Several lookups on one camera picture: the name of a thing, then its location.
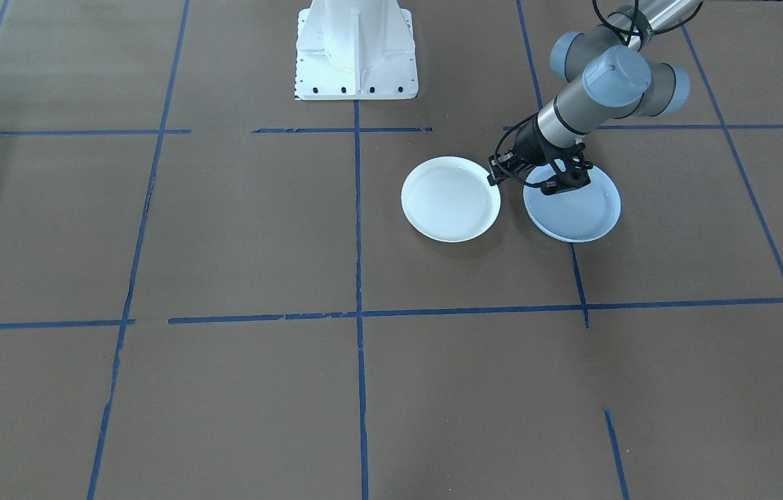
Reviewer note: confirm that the white pedestal column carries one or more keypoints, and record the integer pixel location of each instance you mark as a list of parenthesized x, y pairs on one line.
[(356, 48)]

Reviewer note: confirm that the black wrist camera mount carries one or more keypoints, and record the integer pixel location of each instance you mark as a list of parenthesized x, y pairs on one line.
[(568, 173)]

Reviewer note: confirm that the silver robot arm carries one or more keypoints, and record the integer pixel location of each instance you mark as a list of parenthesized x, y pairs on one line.
[(613, 76)]

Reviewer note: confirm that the white round plate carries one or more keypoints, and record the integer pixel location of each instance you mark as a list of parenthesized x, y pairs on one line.
[(450, 201)]

